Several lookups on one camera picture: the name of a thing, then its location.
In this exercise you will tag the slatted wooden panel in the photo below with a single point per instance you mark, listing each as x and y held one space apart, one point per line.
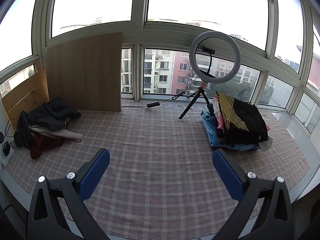
27 96

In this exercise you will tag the dark red garment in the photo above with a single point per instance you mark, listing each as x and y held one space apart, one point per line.
43 143

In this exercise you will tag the dark grey trousers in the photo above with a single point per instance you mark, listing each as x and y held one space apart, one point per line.
53 115

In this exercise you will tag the white power strip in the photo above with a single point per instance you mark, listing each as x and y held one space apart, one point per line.
5 160

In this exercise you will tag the black garment with yellow stripes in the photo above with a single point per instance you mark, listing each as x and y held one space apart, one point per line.
242 122

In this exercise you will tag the pink plaid table cloth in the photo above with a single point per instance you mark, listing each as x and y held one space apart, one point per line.
160 184

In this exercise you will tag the light wooden board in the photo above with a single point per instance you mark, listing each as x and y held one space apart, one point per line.
86 72

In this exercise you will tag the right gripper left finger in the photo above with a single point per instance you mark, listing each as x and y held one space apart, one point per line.
46 219

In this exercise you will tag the black power adapter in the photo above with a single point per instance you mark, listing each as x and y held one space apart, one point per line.
6 148

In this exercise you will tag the pink garment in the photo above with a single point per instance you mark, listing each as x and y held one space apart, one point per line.
218 114

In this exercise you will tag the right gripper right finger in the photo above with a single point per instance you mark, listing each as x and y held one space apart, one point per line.
275 218

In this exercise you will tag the phone clamp holder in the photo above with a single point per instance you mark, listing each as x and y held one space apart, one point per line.
208 50

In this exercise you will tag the beige garment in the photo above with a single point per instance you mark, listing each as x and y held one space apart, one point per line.
64 133

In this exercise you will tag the light blue garment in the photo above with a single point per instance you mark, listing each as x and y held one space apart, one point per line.
214 141

